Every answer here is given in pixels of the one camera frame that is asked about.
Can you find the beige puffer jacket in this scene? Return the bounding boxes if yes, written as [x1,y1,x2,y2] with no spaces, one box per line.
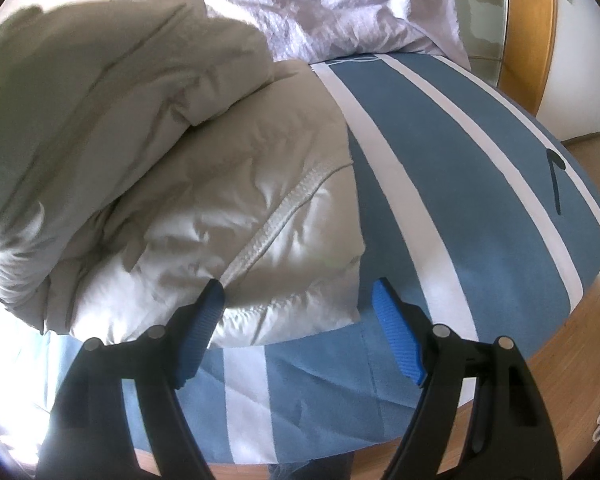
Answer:
[0,0,365,347]

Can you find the person legs in jeans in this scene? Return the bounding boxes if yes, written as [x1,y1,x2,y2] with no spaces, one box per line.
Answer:
[268,452,354,480]

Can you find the blue striped bed sheet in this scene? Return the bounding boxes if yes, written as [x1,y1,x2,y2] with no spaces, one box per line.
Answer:
[178,53,600,465]

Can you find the wooden framed glass door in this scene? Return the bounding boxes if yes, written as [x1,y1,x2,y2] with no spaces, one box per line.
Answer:
[455,0,557,114]

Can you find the right lavender pillow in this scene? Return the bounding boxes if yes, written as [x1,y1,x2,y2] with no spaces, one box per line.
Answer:
[204,0,469,67]

